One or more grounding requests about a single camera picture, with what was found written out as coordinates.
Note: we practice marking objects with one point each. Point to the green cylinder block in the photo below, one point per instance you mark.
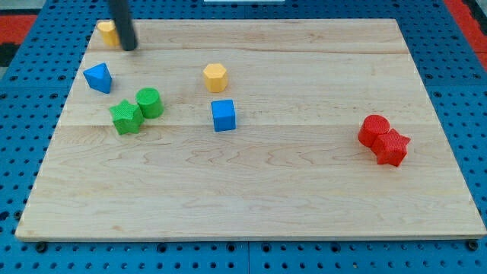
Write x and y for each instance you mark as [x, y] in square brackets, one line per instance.
[150, 103]

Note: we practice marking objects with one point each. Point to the blue triangle block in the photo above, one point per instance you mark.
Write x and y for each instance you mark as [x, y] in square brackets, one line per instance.
[99, 78]

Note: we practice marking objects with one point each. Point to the red cylinder block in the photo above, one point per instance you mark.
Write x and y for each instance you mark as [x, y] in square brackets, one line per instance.
[373, 126]

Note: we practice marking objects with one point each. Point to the light wooden board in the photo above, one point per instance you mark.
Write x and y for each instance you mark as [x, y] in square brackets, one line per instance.
[292, 170]

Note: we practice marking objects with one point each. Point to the yellow hexagon block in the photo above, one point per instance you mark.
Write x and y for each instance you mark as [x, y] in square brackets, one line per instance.
[215, 77]

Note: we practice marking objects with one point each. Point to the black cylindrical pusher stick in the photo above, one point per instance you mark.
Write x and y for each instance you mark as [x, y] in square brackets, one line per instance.
[120, 12]

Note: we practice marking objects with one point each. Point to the green star block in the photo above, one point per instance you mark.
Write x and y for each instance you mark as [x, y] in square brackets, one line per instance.
[126, 117]

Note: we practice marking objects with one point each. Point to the red star block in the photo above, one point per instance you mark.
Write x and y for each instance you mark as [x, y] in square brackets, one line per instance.
[390, 148]

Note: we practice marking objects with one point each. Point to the yellow heart block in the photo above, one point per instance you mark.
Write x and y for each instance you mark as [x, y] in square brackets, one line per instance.
[108, 32]

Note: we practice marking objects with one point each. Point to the blue cube block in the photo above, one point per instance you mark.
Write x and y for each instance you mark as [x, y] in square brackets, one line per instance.
[223, 115]

